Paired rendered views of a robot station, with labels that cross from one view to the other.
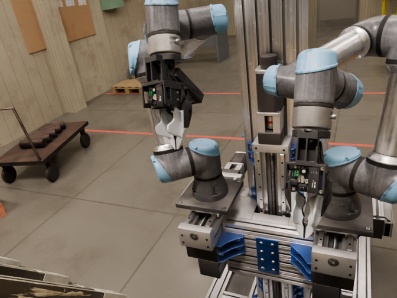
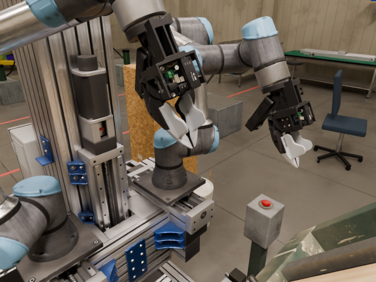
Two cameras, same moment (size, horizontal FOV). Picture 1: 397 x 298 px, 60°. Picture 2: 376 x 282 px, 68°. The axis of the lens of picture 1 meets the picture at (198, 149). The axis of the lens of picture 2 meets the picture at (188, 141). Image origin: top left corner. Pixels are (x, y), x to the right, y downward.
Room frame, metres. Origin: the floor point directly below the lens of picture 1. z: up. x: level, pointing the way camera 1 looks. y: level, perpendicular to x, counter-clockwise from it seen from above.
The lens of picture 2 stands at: (0.60, 0.47, 1.71)
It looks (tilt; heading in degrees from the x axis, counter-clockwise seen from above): 26 degrees down; 287
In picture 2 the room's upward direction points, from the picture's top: straight up
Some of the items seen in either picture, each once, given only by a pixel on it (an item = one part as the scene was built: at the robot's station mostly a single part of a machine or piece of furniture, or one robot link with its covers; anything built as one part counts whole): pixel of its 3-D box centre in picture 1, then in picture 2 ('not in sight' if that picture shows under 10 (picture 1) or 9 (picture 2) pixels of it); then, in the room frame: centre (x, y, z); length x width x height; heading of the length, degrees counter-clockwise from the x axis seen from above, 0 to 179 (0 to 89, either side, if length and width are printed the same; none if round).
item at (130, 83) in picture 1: (142, 77); not in sight; (7.15, 0.94, 0.17); 1.20 x 0.84 x 0.34; 153
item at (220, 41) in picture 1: (194, 43); not in sight; (8.76, -0.29, 0.42); 1.56 x 0.80 x 0.84; 63
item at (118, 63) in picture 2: not in sight; (118, 62); (4.28, -5.64, 0.48); 0.96 x 0.77 x 0.95; 150
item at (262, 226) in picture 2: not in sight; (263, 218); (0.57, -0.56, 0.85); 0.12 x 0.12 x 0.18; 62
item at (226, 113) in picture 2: not in sight; (210, 97); (1.53, -3.60, 0.45); 0.95 x 0.75 x 0.90; 152
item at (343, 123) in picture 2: not in sight; (343, 120); (-0.22, -2.98, 0.51); 0.59 x 0.56 x 1.02; 146
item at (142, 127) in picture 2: not in sight; (163, 131); (1.56, -1.79, 0.63); 0.50 x 0.42 x 1.25; 60
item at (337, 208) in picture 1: (338, 196); (169, 169); (0.98, -0.46, 1.09); 0.15 x 0.15 x 0.10
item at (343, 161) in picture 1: (342, 168); (170, 144); (0.97, -0.47, 1.20); 0.13 x 0.12 x 0.14; 38
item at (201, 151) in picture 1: (203, 156); (39, 201); (1.20, -0.02, 1.20); 0.13 x 0.12 x 0.14; 102
